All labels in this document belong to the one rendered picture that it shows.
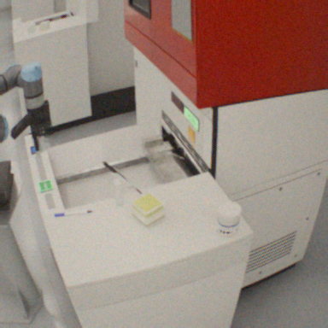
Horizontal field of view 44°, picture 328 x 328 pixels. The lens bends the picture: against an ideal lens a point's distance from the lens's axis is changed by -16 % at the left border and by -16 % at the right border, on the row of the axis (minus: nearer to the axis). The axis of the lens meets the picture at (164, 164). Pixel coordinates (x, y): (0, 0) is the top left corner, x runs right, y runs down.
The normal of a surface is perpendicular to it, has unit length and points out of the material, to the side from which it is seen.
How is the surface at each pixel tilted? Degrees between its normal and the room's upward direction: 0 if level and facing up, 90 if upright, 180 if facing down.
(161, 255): 0
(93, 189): 0
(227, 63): 90
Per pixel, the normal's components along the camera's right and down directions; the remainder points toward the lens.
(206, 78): 0.37, 0.55
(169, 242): -0.02, -0.80
